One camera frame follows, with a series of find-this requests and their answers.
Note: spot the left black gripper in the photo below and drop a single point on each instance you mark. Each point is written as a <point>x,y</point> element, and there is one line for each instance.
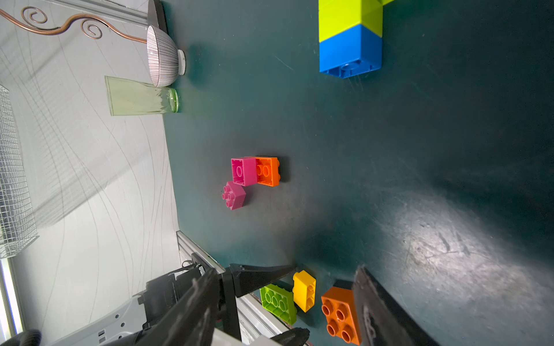
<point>237,280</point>

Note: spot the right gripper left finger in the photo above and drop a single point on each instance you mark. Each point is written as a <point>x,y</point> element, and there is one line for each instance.
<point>190,322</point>

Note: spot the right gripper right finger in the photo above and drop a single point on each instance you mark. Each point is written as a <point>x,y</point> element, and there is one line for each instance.
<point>382,321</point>

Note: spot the wide lime green brick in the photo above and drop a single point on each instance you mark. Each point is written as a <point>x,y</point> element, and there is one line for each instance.
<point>279,302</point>

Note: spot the yellow brick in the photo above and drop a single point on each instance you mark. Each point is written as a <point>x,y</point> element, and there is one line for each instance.
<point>304,290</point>

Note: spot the magenta brick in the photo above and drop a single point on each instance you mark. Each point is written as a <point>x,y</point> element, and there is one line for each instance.
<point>233,195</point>
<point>244,171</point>

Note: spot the orange 2x3 brick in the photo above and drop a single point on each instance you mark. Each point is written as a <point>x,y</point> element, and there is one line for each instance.
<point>267,169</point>

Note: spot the blue brick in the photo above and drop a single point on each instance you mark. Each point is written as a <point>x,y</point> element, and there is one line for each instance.
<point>353,52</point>

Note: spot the long lime green brick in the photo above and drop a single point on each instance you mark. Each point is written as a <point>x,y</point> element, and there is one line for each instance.
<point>337,16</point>

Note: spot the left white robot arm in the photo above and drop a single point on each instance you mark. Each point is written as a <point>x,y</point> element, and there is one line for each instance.
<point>128,319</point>

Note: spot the dark orange brick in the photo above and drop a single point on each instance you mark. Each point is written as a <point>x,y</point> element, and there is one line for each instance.
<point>339,309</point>

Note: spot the green plastic cup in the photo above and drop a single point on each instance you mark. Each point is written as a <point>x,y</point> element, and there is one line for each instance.
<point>128,97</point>

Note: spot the striped ceramic bowl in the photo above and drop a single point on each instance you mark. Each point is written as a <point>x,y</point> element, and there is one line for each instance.
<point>166,61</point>

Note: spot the metal hook stand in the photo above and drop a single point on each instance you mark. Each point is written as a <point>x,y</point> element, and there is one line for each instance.
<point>91,24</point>

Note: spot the white wire basket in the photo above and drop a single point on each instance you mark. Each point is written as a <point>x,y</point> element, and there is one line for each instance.
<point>18,228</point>

